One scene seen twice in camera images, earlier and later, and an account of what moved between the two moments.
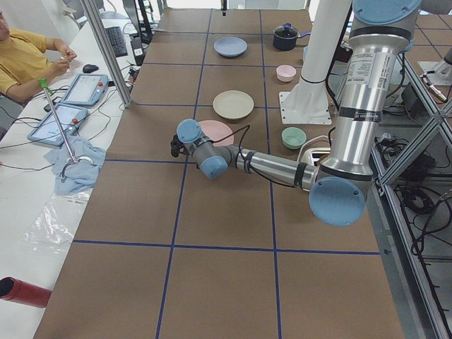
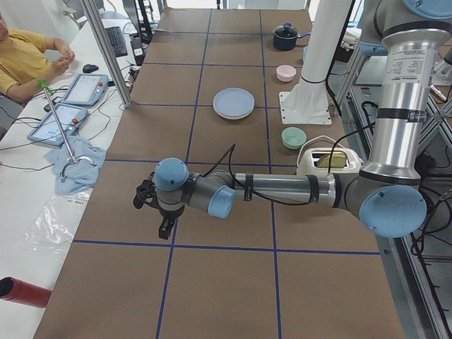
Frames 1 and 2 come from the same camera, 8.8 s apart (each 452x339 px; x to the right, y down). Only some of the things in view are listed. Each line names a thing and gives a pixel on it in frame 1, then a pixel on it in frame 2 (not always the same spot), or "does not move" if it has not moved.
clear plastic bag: (52, 230) does not move
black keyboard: (115, 34) does not move
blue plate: (230, 46) -> (234, 102)
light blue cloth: (72, 177) does not move
